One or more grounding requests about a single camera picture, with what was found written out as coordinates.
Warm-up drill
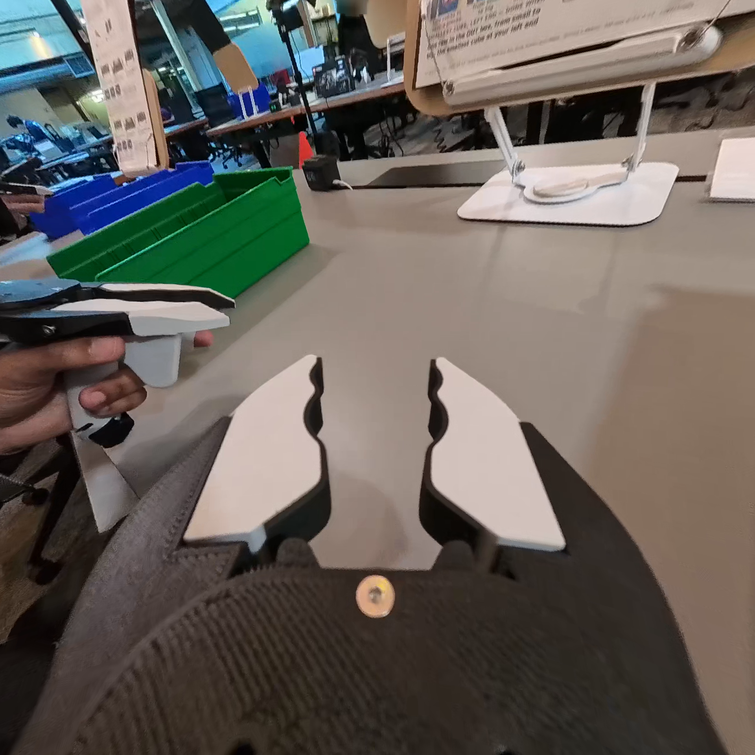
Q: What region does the white document stand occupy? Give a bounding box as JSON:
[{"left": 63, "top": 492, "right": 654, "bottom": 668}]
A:
[{"left": 404, "top": 0, "right": 755, "bottom": 118}]

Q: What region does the grey desk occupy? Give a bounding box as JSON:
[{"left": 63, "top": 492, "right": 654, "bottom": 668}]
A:
[{"left": 0, "top": 127, "right": 755, "bottom": 755}]

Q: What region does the green plastic bin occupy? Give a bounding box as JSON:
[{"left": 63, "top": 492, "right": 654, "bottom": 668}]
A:
[{"left": 47, "top": 167, "right": 310, "bottom": 300}]

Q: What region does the black charger box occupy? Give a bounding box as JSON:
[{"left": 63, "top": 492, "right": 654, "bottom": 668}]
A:
[{"left": 302, "top": 156, "right": 342, "bottom": 192}]

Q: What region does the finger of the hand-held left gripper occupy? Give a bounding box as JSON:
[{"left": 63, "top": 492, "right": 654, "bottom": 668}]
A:
[
  {"left": 50, "top": 298, "right": 232, "bottom": 390},
  {"left": 94, "top": 282, "right": 237, "bottom": 311}
]

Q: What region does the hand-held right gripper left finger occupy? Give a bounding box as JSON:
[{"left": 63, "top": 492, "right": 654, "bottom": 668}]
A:
[{"left": 184, "top": 355, "right": 331, "bottom": 555}]

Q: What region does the printed instruction sheet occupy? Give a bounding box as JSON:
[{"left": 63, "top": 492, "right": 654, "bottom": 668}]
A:
[{"left": 413, "top": 0, "right": 737, "bottom": 90}]

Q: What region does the person's left hand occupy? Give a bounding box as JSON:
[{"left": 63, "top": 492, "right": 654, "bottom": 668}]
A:
[{"left": 0, "top": 330, "right": 215, "bottom": 456}]

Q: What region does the black office chair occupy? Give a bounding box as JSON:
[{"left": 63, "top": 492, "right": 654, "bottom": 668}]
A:
[{"left": 0, "top": 435, "right": 82, "bottom": 585}]

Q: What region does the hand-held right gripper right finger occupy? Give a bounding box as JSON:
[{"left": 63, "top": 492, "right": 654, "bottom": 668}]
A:
[{"left": 420, "top": 357, "right": 567, "bottom": 572}]

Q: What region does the laminated paper sheet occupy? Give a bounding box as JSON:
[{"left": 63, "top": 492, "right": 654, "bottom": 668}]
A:
[{"left": 707, "top": 137, "right": 755, "bottom": 204}]

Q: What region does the brown document board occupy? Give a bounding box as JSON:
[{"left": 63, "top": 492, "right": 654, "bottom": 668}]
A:
[{"left": 79, "top": 0, "right": 171, "bottom": 179}]

